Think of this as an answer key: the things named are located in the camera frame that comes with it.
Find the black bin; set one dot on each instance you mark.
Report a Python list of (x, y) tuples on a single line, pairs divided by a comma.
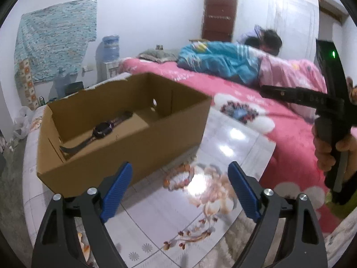
[(75, 89)]

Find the blue blanket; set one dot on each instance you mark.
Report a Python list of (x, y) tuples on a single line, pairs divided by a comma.
[(223, 58)]

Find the lilac pillow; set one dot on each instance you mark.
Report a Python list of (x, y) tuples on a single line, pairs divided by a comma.
[(254, 30)]

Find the brown cardboard box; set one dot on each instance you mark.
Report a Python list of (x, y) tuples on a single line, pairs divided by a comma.
[(153, 145)]

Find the person's right hand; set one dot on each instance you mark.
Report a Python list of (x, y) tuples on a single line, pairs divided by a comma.
[(323, 156)]

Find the brown wooden door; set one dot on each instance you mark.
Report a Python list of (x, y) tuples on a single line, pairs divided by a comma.
[(220, 8)]

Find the white water dispenser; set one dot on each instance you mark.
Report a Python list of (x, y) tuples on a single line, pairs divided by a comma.
[(110, 69)]

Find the floral tablecloth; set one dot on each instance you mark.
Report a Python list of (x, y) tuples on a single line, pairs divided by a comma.
[(167, 215)]

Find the spare blue water bottle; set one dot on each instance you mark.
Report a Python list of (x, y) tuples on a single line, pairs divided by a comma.
[(62, 85)]

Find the blue water dispenser bottle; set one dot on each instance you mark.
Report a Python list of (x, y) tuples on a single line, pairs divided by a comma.
[(111, 48)]

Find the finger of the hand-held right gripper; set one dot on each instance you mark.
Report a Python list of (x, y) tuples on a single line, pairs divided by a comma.
[(292, 95)]

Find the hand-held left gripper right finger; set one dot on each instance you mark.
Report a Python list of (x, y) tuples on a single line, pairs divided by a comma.
[(242, 192)]

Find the white plastic bag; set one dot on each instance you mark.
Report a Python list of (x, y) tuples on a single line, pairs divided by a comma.
[(23, 122)]

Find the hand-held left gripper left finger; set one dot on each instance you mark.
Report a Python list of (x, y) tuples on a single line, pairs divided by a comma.
[(117, 192)]

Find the black smart watch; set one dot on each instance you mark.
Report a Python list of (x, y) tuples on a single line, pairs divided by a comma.
[(101, 130)]

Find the teal patterned wall cloth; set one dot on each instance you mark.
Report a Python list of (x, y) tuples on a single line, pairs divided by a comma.
[(55, 33)]

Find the white wardrobe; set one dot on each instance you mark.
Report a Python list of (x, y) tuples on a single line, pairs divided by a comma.
[(292, 19)]

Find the grey pillow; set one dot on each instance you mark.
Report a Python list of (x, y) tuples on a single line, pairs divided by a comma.
[(159, 55)]

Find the wooden chair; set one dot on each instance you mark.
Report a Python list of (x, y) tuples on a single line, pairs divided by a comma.
[(198, 39)]

